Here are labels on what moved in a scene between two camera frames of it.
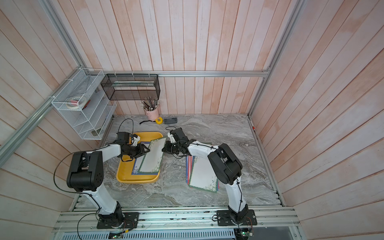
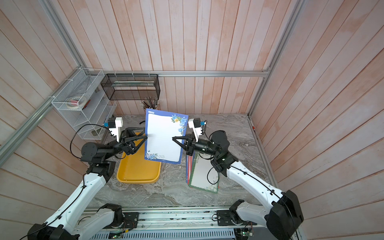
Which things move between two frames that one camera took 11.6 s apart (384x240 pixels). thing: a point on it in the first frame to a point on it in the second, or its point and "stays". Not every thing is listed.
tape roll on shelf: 76,102 stays
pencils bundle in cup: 149,103 stays
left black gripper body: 133,151 stays
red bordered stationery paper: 190,162 stays
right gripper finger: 167,147 to 186,147
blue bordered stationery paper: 138,162 to 160,127
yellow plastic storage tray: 126,165 stays
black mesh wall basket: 131,86 stays
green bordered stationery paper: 152,161 to 203,176
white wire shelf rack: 84,104 stays
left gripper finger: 143,150 to 130,139
